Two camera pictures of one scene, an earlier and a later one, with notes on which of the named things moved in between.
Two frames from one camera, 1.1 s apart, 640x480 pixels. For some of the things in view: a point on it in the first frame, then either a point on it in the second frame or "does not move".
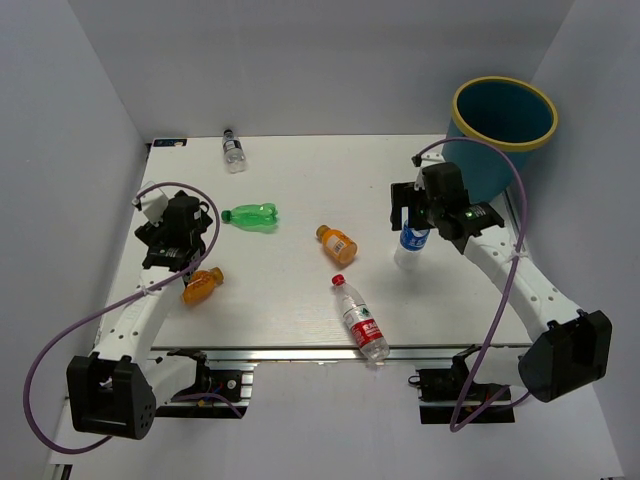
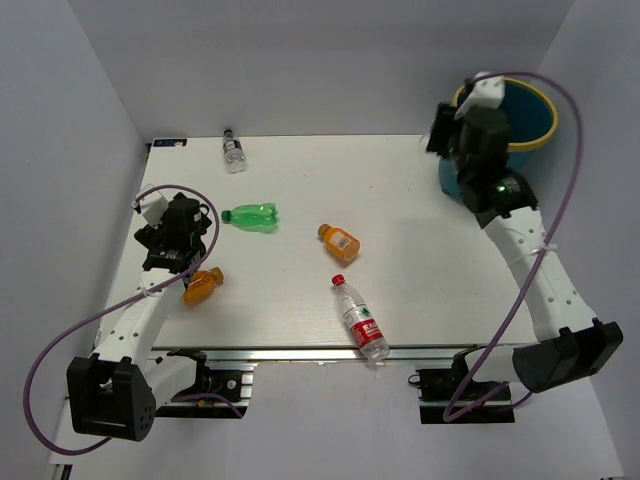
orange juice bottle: x=336 y=244 does not move
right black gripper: x=402 y=195 → x=442 y=130
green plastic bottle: x=258 y=217 does not move
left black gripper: x=151 y=235 does not move
